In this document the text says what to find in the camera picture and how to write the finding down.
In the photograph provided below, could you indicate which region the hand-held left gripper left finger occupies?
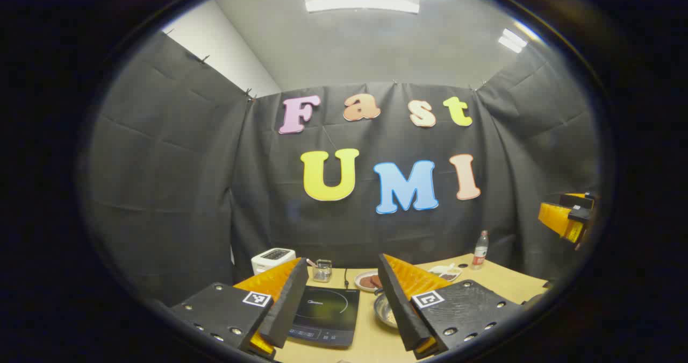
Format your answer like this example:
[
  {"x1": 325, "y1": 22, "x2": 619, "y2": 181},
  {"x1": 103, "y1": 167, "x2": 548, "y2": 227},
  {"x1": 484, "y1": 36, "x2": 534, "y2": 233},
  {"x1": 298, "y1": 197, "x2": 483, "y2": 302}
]
[{"x1": 171, "y1": 257, "x2": 309, "y2": 361}]

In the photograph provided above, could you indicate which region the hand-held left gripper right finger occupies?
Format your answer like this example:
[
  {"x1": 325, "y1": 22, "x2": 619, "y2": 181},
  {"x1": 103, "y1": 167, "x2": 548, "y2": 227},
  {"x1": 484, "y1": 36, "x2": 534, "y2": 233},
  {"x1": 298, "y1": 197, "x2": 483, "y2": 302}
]
[{"x1": 378, "y1": 253, "x2": 525, "y2": 360}]

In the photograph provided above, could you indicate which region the stainless steel pot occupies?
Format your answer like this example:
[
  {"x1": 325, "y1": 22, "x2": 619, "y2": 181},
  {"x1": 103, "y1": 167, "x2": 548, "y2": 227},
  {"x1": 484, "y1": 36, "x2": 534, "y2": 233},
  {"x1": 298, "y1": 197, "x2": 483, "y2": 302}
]
[{"x1": 374, "y1": 290, "x2": 402, "y2": 330}]

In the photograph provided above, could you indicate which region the black induction cooktop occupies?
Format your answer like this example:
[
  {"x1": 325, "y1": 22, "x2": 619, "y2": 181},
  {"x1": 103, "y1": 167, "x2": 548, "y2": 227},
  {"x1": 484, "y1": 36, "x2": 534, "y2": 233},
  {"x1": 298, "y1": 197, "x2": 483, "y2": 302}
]
[{"x1": 288, "y1": 286, "x2": 361, "y2": 347}]

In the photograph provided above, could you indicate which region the round white plate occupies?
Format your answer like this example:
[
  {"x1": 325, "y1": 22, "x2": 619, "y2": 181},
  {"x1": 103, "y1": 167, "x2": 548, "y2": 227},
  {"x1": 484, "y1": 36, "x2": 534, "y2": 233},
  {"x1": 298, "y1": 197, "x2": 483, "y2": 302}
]
[{"x1": 354, "y1": 270, "x2": 383, "y2": 293}]

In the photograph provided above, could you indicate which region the white toaster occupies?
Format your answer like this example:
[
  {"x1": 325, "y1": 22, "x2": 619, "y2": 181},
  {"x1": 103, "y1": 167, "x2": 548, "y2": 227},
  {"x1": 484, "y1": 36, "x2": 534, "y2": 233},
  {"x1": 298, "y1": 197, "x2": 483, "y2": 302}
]
[{"x1": 251, "y1": 248, "x2": 297, "y2": 275}]

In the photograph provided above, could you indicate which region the white divided dish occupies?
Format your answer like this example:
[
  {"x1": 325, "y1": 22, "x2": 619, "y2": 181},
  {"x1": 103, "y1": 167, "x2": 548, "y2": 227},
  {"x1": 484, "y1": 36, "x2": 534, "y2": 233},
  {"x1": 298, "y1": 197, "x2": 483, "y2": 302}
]
[{"x1": 428, "y1": 265, "x2": 463, "y2": 282}]

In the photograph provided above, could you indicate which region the clear plastic water bottle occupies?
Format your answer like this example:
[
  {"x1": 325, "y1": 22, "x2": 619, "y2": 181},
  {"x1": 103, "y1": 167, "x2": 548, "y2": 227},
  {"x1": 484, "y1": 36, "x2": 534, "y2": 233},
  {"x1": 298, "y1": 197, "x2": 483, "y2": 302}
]
[{"x1": 472, "y1": 230, "x2": 489, "y2": 271}]

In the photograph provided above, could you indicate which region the black backdrop cloth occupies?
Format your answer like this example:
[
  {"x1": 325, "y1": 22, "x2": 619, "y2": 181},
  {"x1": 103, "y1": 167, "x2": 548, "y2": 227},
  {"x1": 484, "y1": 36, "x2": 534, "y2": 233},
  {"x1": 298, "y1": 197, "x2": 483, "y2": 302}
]
[{"x1": 81, "y1": 30, "x2": 603, "y2": 307}]

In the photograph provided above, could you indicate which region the small ceiling light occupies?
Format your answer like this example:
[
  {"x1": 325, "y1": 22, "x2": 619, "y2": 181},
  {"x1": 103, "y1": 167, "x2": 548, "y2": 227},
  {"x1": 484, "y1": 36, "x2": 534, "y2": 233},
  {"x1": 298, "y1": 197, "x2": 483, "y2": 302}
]
[{"x1": 497, "y1": 28, "x2": 528, "y2": 53}]

